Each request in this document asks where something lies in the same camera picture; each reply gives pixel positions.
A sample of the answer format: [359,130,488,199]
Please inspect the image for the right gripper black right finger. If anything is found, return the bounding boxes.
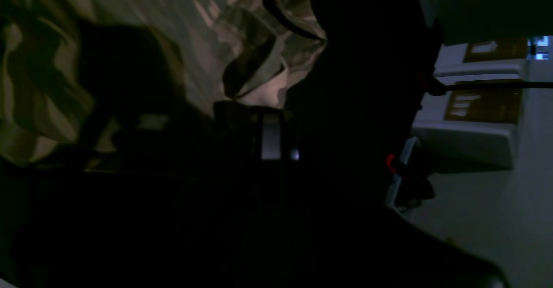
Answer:
[280,114,509,288]

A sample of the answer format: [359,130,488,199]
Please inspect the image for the black table cloth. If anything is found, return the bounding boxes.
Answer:
[0,0,510,288]

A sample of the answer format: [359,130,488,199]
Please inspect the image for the red clamp right edge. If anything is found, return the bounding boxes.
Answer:
[385,136,436,216]

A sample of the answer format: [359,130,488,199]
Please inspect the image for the camouflage t-shirt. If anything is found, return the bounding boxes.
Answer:
[1,0,327,168]

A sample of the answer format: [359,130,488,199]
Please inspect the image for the white cardboard boxes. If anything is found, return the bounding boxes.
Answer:
[411,35,552,173]

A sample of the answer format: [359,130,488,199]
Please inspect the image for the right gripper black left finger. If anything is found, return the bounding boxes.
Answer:
[13,101,285,288]

